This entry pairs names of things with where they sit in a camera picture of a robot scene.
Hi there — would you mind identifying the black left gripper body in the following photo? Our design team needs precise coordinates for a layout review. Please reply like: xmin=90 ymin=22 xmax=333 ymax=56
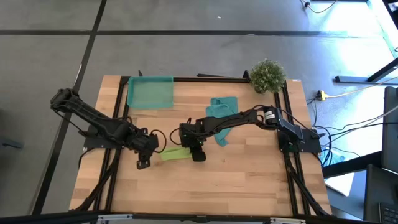
xmin=130 ymin=129 xmax=160 ymax=160

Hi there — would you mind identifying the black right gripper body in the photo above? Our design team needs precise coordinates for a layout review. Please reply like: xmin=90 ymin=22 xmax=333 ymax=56
xmin=178 ymin=122 xmax=206 ymax=153

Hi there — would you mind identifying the lime green microfiber towel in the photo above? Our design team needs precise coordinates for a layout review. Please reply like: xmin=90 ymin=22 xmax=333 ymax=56
xmin=160 ymin=146 xmax=193 ymax=162

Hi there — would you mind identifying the teal microfiber towel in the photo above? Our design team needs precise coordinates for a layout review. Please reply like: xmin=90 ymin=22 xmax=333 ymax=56
xmin=205 ymin=96 xmax=239 ymax=147

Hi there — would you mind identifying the teal translucent plastic basket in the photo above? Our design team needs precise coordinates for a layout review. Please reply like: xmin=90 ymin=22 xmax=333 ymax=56
xmin=126 ymin=75 xmax=175 ymax=110

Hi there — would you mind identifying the black beam with silver brackets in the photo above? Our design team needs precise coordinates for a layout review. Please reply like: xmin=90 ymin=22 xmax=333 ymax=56
xmin=0 ymin=210 xmax=398 ymax=224

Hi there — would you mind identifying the potted green plant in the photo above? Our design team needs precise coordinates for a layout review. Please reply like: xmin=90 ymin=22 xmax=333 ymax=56
xmin=248 ymin=58 xmax=287 ymax=95

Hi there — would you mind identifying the black desk bar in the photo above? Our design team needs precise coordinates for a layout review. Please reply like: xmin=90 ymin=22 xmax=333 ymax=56
xmin=323 ymin=151 xmax=382 ymax=179

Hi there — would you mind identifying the black desk foot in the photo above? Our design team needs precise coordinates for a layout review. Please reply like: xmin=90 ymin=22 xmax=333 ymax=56
xmin=335 ymin=57 xmax=398 ymax=84

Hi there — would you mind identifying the dark grey monitor panel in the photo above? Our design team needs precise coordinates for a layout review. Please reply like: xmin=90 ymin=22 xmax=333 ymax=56
xmin=381 ymin=86 xmax=398 ymax=174

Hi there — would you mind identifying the black keyboard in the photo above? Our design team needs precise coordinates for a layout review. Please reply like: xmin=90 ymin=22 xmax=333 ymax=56
xmin=378 ymin=202 xmax=398 ymax=224

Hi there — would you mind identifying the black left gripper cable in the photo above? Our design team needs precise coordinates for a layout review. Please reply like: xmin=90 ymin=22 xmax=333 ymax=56
xmin=150 ymin=129 xmax=168 ymax=154

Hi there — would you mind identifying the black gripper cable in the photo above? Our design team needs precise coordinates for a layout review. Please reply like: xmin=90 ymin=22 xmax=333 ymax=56
xmin=150 ymin=129 xmax=168 ymax=154
xmin=169 ymin=127 xmax=183 ymax=146

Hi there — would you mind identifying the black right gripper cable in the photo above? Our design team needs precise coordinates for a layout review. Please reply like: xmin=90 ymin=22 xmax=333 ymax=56
xmin=169 ymin=127 xmax=183 ymax=146

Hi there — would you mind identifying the black aluminium rig frame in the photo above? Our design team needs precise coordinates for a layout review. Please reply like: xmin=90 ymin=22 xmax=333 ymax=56
xmin=68 ymin=69 xmax=333 ymax=218

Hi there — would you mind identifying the yellow floor cable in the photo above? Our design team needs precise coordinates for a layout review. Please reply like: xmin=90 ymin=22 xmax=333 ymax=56
xmin=325 ymin=75 xmax=398 ymax=99

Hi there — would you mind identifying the cable with black plug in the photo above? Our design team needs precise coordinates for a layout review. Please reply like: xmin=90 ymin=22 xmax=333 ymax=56
xmin=300 ymin=0 xmax=338 ymax=14

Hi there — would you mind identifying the black floor cable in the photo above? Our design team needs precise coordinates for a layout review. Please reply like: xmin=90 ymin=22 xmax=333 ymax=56
xmin=312 ymin=121 xmax=398 ymax=138

